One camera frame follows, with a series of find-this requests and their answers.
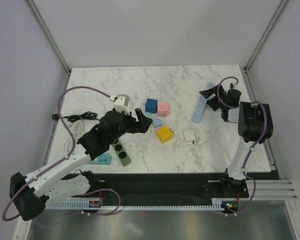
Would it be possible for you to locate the right aluminium frame post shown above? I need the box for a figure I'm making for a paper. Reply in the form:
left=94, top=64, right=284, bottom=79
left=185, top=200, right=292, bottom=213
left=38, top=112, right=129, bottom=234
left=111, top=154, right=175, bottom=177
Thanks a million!
left=243, top=0, right=290, bottom=74

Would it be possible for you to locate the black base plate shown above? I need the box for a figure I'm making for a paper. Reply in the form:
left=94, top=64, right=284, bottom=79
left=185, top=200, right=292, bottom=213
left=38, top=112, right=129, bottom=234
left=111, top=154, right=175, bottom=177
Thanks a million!
left=93, top=173, right=249, bottom=206

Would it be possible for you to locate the white power cable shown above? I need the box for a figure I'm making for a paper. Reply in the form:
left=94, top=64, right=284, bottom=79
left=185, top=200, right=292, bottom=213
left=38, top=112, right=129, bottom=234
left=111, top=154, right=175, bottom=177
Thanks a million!
left=64, top=120, right=86, bottom=151

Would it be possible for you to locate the yellow cube plug adapter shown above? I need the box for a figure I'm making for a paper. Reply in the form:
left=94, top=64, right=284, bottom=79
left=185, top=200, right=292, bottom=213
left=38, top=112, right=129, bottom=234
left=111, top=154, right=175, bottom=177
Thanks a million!
left=156, top=126, right=173, bottom=144

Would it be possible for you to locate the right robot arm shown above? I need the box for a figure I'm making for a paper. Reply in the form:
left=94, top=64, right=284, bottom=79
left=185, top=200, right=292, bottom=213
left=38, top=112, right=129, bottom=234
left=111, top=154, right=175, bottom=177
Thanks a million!
left=199, top=84, right=274, bottom=198

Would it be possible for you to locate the green power strip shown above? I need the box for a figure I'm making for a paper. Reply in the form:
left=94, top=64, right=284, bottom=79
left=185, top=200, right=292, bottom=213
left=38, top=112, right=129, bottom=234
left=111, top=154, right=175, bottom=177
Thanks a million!
left=112, top=139, right=132, bottom=167

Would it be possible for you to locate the white USB charger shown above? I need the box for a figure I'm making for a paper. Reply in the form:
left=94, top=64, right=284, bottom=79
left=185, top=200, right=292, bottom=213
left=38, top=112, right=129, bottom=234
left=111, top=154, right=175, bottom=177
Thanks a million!
left=183, top=129, right=196, bottom=144

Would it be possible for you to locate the aluminium frame post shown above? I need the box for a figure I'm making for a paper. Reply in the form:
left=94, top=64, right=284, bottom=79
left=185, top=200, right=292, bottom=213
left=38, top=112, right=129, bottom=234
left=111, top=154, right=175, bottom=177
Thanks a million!
left=25, top=0, right=72, bottom=76
left=243, top=0, right=290, bottom=74

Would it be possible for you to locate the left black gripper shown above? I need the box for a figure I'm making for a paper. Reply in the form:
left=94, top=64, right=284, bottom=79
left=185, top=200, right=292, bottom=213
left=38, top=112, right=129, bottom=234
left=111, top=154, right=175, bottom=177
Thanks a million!
left=108, top=108, right=152, bottom=145

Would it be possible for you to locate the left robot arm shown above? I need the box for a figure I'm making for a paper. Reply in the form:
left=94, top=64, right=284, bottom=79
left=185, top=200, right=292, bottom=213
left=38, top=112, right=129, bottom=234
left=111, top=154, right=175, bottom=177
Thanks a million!
left=9, top=108, right=153, bottom=221

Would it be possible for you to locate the light blue power strip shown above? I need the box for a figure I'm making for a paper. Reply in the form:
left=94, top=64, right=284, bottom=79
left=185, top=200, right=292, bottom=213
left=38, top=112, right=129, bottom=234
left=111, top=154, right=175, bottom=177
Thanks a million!
left=191, top=93, right=215, bottom=124

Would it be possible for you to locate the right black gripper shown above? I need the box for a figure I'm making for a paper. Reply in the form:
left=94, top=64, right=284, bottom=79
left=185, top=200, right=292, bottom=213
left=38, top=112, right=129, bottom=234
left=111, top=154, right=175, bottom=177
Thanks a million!
left=200, top=84, right=228, bottom=112

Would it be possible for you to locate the teal USB power strip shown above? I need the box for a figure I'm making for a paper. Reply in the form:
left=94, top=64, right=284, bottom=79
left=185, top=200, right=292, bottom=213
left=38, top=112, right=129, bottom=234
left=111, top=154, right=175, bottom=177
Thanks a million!
left=87, top=153, right=112, bottom=166

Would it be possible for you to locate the left aluminium frame post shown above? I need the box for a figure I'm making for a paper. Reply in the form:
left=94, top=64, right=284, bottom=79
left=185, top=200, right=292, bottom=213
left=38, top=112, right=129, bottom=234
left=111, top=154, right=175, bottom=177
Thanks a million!
left=25, top=0, right=72, bottom=76

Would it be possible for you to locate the teal plug adapter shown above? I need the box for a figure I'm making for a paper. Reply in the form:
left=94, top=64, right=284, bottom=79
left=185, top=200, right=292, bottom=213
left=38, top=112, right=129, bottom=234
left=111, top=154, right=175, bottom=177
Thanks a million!
left=143, top=111, right=152, bottom=119

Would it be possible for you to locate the light blue plug adapter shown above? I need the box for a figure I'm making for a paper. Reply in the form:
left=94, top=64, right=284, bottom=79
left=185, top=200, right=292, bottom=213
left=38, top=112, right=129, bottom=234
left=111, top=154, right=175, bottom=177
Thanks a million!
left=152, top=118, right=162, bottom=128

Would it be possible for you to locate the pink cube plug adapter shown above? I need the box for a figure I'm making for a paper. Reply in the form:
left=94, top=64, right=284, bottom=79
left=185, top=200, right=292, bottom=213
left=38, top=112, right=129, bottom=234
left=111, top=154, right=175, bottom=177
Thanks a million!
left=157, top=101, right=169, bottom=118

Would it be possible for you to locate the dark blue cube adapter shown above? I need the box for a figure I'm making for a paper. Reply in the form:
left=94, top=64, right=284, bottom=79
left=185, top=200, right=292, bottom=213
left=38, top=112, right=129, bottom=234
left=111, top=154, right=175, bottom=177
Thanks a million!
left=145, top=98, right=158, bottom=114

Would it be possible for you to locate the white slotted cable duct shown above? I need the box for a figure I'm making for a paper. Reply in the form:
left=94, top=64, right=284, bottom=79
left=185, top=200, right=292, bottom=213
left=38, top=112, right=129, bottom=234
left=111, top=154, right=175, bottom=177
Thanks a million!
left=45, top=198, right=239, bottom=211

